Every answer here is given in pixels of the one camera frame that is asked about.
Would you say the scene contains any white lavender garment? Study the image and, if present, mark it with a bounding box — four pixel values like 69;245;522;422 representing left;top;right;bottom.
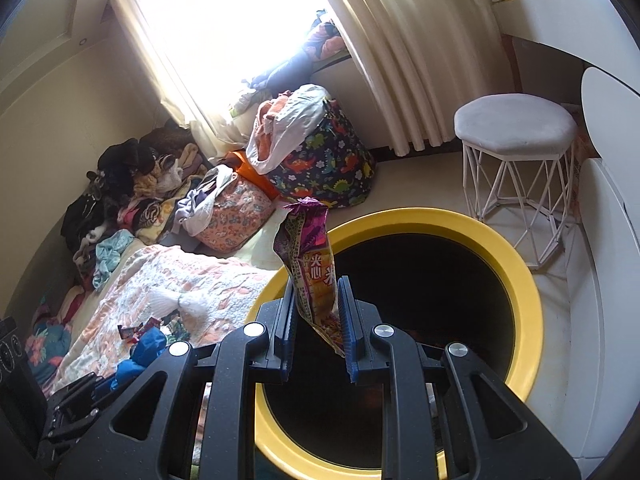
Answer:
170;165;236;236

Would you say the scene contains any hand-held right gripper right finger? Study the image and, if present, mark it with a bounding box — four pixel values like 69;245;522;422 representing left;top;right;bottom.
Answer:
337;275;583;480

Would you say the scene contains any pink white fleece blanket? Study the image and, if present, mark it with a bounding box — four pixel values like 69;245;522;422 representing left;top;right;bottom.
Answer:
47;245;281;480

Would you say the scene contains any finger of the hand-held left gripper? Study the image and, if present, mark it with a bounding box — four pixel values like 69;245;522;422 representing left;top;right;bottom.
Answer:
46;372;117;413
39;407;103;461

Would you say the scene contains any pile of dark clothes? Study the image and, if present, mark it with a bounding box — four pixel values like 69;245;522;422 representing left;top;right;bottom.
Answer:
230;7;351;116

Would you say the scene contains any blue plastic bag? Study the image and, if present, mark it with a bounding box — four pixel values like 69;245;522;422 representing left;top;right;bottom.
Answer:
111;329;168;392

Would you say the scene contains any orange bag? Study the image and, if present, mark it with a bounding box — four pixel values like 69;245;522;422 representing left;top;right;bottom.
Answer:
222;150;281;201

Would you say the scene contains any white vanity desk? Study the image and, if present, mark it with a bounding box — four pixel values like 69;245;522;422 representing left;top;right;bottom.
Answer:
492;0;640;68

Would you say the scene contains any white tissue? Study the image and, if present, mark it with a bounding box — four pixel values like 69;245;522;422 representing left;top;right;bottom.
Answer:
150;287;216;328

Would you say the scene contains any dinosaur print laundry bag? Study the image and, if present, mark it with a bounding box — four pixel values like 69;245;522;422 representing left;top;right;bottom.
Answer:
260;100;377;209

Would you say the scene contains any purple yellow snack packet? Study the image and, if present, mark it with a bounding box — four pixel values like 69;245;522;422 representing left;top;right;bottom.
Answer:
273;197;346;358

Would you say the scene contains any white drawer cabinet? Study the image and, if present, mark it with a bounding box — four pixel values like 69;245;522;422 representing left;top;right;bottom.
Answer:
565;62;640;461

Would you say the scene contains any wide cream curtain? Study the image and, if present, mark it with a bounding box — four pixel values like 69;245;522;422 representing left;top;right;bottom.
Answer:
300;0;501;158

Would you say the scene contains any narrow cream curtain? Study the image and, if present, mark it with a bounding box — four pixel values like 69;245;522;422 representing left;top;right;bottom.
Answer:
110;0;251;161

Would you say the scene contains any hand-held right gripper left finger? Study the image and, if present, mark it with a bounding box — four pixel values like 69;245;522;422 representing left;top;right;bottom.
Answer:
55;279;301;480

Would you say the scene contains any pink floral fabric bag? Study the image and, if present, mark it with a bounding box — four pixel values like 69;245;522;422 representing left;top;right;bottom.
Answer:
192;180;276;251

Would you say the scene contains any teal floral pillow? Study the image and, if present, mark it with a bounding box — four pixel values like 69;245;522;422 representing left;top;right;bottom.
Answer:
27;320;72;383

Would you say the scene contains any pink red cloth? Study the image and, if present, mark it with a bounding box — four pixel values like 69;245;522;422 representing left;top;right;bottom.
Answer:
62;284;88;321

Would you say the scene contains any yellow rimmed black bin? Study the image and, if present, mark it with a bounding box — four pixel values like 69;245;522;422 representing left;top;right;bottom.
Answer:
244;207;544;480

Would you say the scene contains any pile of mixed clothes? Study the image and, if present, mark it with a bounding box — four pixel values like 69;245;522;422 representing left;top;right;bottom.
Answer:
60;127;211;291

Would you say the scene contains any dark green wrapper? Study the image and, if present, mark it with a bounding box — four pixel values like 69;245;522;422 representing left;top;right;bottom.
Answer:
162;316;193;341

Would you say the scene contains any light blue cloth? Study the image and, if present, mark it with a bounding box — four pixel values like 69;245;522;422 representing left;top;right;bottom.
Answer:
92;230;136;291

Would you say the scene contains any white round wire stool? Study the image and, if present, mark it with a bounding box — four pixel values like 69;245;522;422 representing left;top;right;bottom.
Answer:
454;94;580;271

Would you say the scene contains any white plastic bag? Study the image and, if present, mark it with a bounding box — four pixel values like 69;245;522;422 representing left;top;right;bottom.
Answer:
245;84;332;173

